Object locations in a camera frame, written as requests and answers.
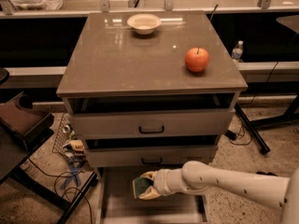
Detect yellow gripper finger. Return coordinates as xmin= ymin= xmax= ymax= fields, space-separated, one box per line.
xmin=138 ymin=186 xmax=161 ymax=200
xmin=141 ymin=171 xmax=157 ymax=181

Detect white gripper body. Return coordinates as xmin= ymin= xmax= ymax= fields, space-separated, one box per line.
xmin=154 ymin=169 xmax=183 ymax=195

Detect green yellow sponge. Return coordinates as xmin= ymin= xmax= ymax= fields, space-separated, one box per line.
xmin=133 ymin=177 xmax=151 ymax=199

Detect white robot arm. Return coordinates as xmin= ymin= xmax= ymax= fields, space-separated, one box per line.
xmin=133 ymin=161 xmax=299 ymax=224

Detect bottom open grey drawer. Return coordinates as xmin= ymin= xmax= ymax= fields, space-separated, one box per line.
xmin=95 ymin=165 xmax=210 ymax=224

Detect middle grey drawer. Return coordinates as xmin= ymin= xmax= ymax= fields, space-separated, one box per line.
xmin=85 ymin=135 xmax=220 ymax=167

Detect top grey drawer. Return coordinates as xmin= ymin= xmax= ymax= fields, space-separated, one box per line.
xmin=68 ymin=107 xmax=235 ymax=139

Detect grey drawer cabinet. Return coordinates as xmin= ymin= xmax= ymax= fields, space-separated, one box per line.
xmin=56 ymin=10 xmax=249 ymax=179

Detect blue tape strips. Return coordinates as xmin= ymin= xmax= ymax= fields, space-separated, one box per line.
xmin=60 ymin=161 xmax=85 ymax=189

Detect black office chair caster leg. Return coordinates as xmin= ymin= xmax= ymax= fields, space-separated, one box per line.
xmin=256 ymin=172 xmax=277 ymax=176

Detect black table leg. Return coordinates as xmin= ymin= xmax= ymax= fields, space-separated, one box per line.
xmin=235 ymin=104 xmax=270 ymax=155

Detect red apple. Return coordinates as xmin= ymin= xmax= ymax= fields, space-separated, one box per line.
xmin=185 ymin=47 xmax=209 ymax=73

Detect dark brown chair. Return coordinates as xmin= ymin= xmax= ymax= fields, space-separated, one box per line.
xmin=0 ymin=92 xmax=54 ymax=183

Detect clear water bottle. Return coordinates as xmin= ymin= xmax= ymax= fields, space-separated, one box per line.
xmin=231 ymin=40 xmax=244 ymax=63

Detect white bowl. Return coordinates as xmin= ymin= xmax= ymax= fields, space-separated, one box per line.
xmin=127 ymin=14 xmax=161 ymax=35

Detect black floor cable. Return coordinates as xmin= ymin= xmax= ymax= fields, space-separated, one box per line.
xmin=28 ymin=158 xmax=93 ymax=224

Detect wire mesh basket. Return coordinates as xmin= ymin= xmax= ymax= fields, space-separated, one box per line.
xmin=52 ymin=114 xmax=74 ymax=155

